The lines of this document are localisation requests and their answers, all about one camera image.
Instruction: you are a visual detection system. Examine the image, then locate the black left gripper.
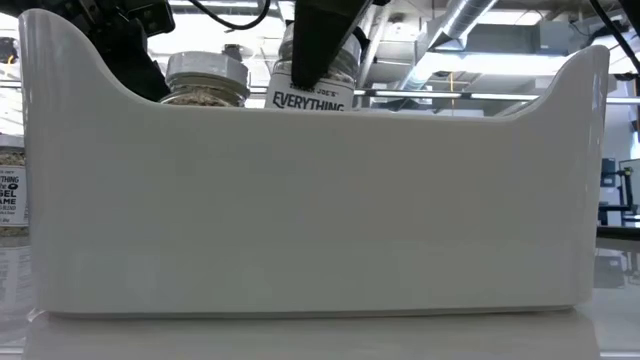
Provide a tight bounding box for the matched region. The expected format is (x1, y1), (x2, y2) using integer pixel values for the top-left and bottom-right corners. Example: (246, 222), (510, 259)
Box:
(93, 0), (177, 103)

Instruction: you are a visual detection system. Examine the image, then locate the black background workstation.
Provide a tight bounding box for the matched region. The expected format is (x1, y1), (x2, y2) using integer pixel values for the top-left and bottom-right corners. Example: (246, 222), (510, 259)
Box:
(598, 157), (640, 227)

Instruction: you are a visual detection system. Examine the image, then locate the seasoning jar with white lid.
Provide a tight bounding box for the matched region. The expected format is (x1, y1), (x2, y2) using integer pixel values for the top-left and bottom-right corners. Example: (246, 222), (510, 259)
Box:
(263, 22), (362, 112)
(0, 133), (30, 237)
(159, 50), (251, 108)

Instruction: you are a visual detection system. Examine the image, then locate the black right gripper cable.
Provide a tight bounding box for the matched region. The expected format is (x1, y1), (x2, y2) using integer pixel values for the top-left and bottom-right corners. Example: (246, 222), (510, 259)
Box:
(588, 0), (640, 77)

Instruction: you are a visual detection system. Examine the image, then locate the smooth silver ventilation duct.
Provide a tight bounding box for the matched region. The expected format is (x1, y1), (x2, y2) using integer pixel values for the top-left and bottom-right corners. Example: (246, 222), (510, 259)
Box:
(399, 0), (501, 94)

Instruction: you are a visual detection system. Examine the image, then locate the white plastic storage bin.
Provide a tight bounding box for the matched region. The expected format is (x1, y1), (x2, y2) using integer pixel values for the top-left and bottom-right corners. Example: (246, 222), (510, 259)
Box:
(18, 8), (611, 319)

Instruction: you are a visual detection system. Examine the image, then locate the long linear ceiling light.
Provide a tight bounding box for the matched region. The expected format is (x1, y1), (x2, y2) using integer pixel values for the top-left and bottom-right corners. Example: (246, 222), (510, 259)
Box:
(354, 85), (640, 107)

